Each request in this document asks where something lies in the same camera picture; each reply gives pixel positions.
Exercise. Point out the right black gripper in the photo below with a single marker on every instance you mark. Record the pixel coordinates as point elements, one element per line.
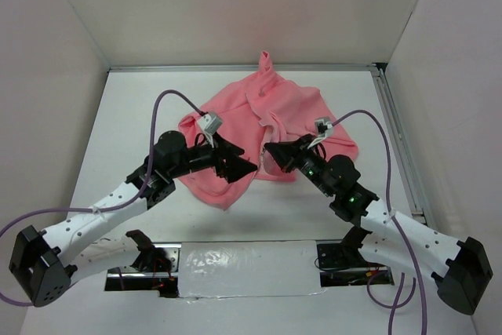
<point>289,154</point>

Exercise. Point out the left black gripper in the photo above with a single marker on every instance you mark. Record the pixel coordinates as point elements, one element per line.
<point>234,168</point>

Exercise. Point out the pink zip jacket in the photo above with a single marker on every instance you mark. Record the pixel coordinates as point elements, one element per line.
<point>260,108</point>

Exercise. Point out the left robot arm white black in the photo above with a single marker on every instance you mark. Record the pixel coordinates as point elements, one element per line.
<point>48,262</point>

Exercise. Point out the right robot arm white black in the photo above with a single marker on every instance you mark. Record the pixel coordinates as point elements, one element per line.
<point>460,269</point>

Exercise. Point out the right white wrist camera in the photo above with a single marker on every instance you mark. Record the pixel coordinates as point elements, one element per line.
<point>325,129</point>

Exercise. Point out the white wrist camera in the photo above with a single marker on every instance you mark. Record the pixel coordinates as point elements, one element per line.
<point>325,129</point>
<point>209,123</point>

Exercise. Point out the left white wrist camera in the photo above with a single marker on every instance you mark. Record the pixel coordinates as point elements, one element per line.
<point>209,123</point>

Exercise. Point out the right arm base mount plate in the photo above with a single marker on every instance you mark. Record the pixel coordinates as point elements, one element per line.
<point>340,265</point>

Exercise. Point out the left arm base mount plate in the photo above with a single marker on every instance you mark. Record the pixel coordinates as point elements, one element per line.
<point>157,274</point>

